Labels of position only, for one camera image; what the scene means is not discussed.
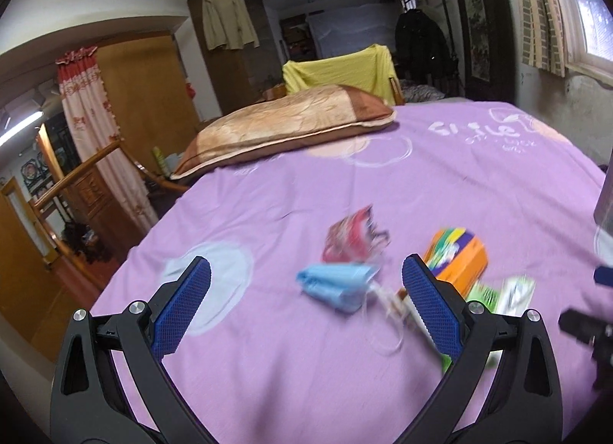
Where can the orange cardboard box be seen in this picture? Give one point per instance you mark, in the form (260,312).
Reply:
(467,267)

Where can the checked window curtain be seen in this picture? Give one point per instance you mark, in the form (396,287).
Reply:
(541,18)

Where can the blue face mask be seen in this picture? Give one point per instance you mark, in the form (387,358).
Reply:
(335,286)

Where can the beige jacket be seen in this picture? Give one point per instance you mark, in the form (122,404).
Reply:
(227,18)

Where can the black coat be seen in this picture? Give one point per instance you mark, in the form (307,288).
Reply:
(421,41)

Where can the pink floral curtain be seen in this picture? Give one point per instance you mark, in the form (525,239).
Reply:
(96,128)

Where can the wooden door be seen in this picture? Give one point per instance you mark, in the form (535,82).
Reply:
(24,281)

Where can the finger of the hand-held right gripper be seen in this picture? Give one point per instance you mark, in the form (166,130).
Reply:
(604,276)
(582,326)

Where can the grey plastic cover sheet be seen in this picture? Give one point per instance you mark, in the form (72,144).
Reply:
(354,32)

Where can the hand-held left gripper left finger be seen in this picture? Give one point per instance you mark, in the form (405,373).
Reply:
(182,310)

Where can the brown gold pillow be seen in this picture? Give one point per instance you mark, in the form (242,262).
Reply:
(287,123)

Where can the green bottle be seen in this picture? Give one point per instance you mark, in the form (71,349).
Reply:
(159,159)

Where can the wooden armchair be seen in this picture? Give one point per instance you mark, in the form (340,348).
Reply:
(72,176)

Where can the purple printed blanket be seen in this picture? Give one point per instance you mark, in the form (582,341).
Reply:
(287,195)

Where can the yellow cloth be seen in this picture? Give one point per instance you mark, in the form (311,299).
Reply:
(335,70)

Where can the fluorescent tube lamp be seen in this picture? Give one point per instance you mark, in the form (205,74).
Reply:
(19,130)

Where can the green white packet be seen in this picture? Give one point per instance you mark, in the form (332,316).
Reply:
(507,293)

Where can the window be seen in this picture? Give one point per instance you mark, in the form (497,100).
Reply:
(594,8)

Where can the dark framed painting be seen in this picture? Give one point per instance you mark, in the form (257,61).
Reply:
(479,27)

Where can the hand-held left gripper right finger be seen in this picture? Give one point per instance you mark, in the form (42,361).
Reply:
(431,310)

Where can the brown wooden wardrobe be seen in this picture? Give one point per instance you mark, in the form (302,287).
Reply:
(239,80)

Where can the red snack wrapper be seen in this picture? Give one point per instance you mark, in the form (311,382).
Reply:
(349,238)

